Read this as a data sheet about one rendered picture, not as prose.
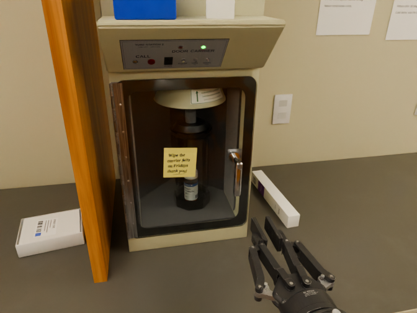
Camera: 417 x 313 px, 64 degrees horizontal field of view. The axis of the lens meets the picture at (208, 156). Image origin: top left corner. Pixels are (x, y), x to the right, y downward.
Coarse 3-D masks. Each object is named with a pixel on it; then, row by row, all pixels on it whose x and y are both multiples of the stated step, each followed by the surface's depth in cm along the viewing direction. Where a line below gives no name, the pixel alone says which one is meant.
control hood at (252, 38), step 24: (96, 24) 53; (120, 24) 53; (144, 24) 54; (168, 24) 55; (192, 24) 56; (216, 24) 56; (240, 24) 57; (264, 24) 58; (240, 48) 63; (264, 48) 64
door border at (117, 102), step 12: (120, 84) 68; (120, 96) 69; (120, 108) 70; (120, 120) 71; (120, 132) 72; (120, 144) 73; (120, 168) 75; (132, 192) 79; (132, 204) 80; (132, 216) 82; (132, 228) 83
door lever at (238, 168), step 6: (234, 156) 79; (240, 162) 76; (240, 168) 76; (240, 174) 77; (234, 180) 78; (240, 180) 77; (234, 186) 78; (240, 186) 78; (234, 192) 79; (240, 192) 79
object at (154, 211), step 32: (128, 96) 69; (160, 96) 70; (192, 96) 72; (224, 96) 73; (128, 128) 72; (160, 128) 73; (192, 128) 75; (224, 128) 76; (160, 160) 77; (224, 160) 80; (160, 192) 80; (192, 192) 82; (224, 192) 84; (160, 224) 84; (192, 224) 86; (224, 224) 88
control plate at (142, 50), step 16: (128, 48) 59; (144, 48) 59; (160, 48) 60; (176, 48) 60; (192, 48) 61; (208, 48) 62; (224, 48) 62; (128, 64) 63; (144, 64) 64; (160, 64) 64; (176, 64) 65; (192, 64) 66; (208, 64) 66
